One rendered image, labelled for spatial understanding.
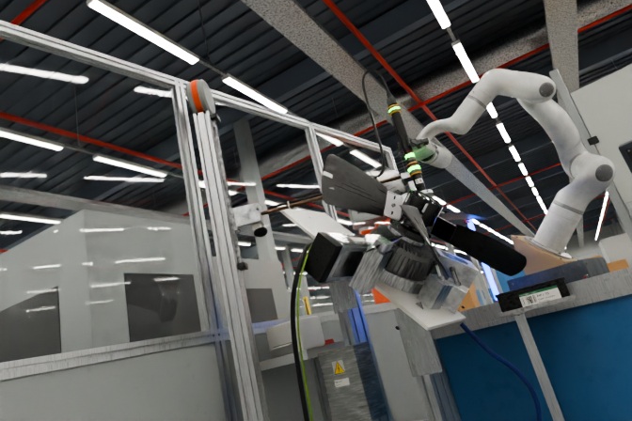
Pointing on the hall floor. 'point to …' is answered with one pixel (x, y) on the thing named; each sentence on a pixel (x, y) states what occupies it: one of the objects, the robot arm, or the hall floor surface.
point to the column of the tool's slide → (231, 278)
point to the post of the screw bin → (539, 368)
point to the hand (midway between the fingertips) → (405, 144)
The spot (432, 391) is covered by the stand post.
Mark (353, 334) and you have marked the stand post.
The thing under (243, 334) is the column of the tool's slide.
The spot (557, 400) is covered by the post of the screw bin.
